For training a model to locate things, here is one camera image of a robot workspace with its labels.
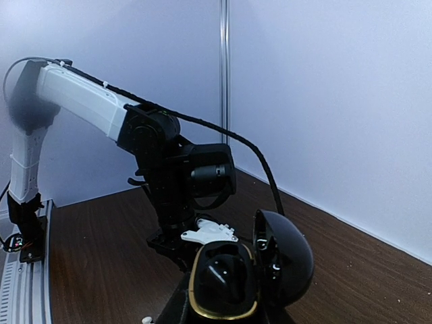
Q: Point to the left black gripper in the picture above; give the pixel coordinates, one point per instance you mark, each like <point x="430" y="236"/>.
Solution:
<point x="181" y="252"/>

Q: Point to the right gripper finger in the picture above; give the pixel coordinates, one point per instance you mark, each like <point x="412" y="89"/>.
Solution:
<point x="177" y="309"/>

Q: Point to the black earbud charging case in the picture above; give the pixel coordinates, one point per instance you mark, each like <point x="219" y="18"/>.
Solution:
<point x="279" y="264"/>

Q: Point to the black earbud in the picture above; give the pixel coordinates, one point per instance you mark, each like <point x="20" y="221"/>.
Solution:
<point x="220" y="285"/>

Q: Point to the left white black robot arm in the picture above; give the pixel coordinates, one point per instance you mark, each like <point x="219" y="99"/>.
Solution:
<point x="173" y="171"/>

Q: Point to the white earbud lower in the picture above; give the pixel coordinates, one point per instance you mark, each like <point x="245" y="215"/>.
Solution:
<point x="147" y="320"/>

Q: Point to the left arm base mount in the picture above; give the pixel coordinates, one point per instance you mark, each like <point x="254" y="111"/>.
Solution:
<point x="34" y="250"/>

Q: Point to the aluminium front rail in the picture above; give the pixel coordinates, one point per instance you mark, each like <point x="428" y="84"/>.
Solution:
<point x="25" y="287"/>

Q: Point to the left aluminium frame post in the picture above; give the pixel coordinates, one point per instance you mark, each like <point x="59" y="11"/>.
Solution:
<point x="224" y="62"/>

